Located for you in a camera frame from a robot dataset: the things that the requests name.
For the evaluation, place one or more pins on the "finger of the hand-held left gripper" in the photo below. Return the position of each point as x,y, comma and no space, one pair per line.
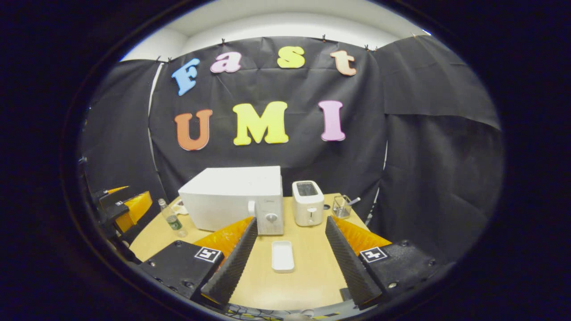
111,192
134,207

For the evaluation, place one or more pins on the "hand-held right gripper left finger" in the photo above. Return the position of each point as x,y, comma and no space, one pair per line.
234,267

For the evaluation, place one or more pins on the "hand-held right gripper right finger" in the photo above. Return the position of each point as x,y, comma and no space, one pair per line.
350,267

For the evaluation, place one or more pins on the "white microwave oven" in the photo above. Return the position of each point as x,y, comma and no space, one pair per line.
232,196

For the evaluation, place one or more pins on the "black table clamp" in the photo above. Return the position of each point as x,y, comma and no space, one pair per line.
345,294

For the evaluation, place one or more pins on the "clear plastic water bottle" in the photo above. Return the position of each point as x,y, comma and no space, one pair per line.
171,220

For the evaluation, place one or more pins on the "white divided snack plate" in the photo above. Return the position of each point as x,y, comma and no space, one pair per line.
180,208

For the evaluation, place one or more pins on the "white rectangular dish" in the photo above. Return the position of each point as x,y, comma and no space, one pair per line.
283,256

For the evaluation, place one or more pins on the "metal spoon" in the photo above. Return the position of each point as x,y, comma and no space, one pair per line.
355,200

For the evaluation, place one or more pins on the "white toaster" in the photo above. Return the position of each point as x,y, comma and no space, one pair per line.
308,209

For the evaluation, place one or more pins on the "small ceiling light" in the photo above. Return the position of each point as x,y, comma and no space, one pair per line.
425,31

